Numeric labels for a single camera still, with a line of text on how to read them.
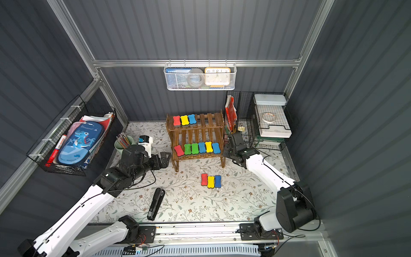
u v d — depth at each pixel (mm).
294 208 421
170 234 754
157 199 811
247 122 1206
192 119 829
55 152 643
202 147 866
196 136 937
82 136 666
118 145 909
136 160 525
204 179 898
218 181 892
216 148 863
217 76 886
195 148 851
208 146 868
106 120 787
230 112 1166
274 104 1020
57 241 384
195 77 868
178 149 864
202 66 889
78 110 771
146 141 620
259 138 985
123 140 892
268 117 960
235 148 654
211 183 886
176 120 826
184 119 826
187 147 864
